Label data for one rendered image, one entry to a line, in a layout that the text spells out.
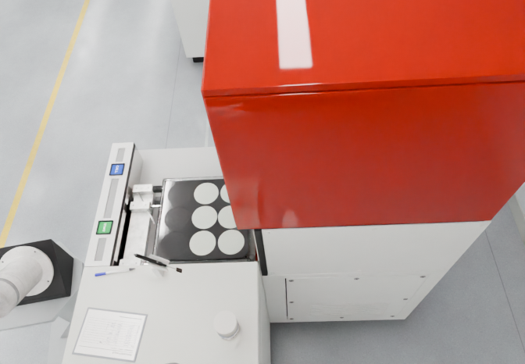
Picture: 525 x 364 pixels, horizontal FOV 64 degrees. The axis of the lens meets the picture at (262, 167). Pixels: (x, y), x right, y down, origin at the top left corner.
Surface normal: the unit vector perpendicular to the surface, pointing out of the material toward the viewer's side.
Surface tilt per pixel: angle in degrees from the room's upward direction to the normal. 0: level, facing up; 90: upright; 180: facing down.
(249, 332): 0
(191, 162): 0
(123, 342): 0
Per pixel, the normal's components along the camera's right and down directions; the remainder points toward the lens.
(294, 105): 0.01, 0.83
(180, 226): -0.06, -0.55
